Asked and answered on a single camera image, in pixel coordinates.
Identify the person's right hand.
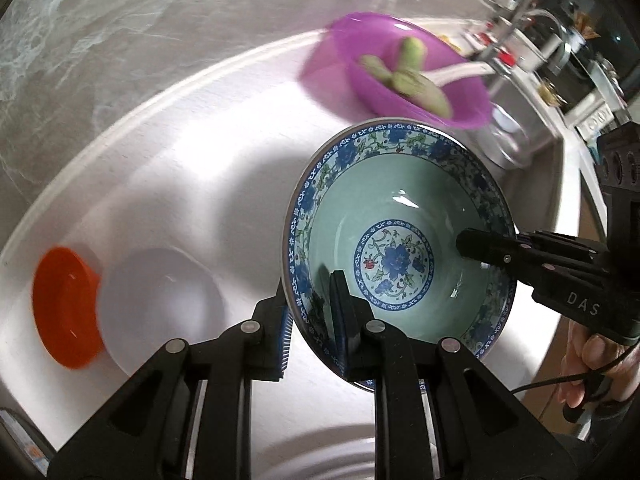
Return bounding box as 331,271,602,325
560,320,640,409

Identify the large white plate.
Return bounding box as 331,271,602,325
248,422,376,480

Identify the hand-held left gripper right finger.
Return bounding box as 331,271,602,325
327,270,591,480

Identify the metal pot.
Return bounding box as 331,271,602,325
507,27,546,68

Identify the white bowl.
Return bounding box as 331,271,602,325
280,452,376,480
97,247,226,376

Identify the chrome faucet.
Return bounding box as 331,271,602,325
480,7,571,68

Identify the stainless steel sink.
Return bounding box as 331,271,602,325
475,67,566,171

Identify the green vegetable piece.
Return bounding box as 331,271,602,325
395,36,428,73
360,55,451,113

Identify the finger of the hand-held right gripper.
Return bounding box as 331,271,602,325
517,232,609,275
456,230,568,287

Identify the purple plastic bowl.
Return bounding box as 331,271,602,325
300,11,493,128

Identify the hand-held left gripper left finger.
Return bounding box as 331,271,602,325
47,277,296,480

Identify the white plastic spoon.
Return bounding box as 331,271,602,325
425,60,493,86

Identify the clear glass bowl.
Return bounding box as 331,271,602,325
480,105,533,168

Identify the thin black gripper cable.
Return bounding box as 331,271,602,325
510,352,640,396

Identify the blue floral ceramic bowl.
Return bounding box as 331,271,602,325
282,117,518,391

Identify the orange plastic bowl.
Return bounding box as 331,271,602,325
31,246,106,371

